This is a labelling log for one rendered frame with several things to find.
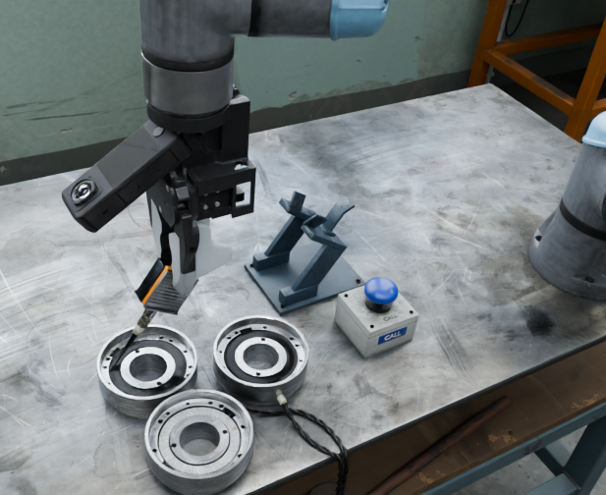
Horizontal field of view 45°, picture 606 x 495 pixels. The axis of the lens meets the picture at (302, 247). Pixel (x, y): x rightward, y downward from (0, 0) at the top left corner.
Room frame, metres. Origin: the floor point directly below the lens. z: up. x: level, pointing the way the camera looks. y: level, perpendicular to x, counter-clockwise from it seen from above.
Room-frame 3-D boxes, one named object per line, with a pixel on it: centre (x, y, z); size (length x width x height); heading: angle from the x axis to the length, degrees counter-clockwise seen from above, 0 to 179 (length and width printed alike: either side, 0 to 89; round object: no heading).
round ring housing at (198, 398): (0.43, 0.08, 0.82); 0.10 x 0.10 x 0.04
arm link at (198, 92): (0.56, 0.11, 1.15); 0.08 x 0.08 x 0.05
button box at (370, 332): (0.64, -0.10, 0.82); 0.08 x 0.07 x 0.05; 124
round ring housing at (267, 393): (0.55, 0.03, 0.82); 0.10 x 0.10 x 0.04
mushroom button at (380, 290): (0.64, -0.10, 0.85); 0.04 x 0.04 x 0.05
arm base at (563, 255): (0.82, -0.40, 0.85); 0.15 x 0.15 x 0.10
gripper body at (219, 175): (0.57, 0.11, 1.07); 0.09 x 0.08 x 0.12; 124
